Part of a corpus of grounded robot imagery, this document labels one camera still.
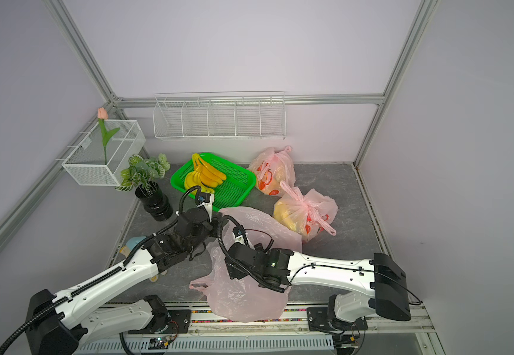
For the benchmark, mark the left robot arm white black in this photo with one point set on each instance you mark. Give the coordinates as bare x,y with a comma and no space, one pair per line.
60,323

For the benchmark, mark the pink artificial tulip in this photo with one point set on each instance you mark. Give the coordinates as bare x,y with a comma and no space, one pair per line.
106,134

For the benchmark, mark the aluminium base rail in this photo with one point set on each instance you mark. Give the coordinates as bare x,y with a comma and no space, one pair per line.
301,329

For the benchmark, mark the plain pink plastic bag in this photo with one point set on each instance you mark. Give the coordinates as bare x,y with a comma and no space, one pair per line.
244,300

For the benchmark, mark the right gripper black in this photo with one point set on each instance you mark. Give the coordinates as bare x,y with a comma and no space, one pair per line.
233,256

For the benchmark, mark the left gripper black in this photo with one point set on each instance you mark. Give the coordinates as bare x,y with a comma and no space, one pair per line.
213,220

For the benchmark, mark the green potted plant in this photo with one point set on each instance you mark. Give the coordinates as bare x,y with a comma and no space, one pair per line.
142,173

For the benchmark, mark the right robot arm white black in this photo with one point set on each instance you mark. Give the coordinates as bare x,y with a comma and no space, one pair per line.
374,286

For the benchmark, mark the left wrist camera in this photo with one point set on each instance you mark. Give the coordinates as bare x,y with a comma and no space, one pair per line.
205,200

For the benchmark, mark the printed pink plastic bag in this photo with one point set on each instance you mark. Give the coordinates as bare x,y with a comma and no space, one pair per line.
272,167
307,215

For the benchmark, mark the green plastic basket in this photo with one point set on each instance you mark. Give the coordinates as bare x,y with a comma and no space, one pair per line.
232,192

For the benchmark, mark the yellow white work glove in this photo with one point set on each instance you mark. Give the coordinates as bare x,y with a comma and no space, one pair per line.
157,277

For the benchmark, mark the white wire shelf back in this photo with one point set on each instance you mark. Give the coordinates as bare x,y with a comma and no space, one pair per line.
220,115

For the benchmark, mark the yellow banana bunch in basket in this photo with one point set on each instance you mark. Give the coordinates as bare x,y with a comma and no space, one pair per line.
204,175

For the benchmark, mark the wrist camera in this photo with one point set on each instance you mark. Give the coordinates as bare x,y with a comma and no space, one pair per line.
240,235
205,200

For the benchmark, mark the white wire basket left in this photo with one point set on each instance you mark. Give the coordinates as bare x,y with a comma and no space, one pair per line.
85,162

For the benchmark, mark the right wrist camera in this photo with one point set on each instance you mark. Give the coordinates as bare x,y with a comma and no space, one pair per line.
240,235

